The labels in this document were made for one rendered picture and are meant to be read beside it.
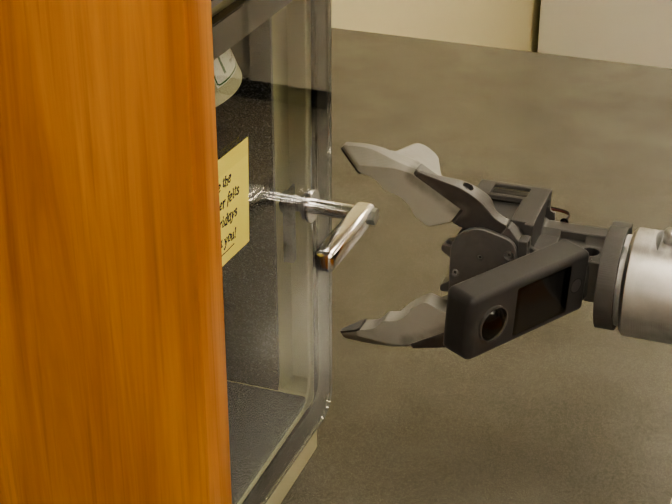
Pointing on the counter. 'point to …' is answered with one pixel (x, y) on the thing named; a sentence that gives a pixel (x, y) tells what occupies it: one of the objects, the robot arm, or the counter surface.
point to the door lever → (341, 242)
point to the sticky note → (234, 200)
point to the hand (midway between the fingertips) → (335, 246)
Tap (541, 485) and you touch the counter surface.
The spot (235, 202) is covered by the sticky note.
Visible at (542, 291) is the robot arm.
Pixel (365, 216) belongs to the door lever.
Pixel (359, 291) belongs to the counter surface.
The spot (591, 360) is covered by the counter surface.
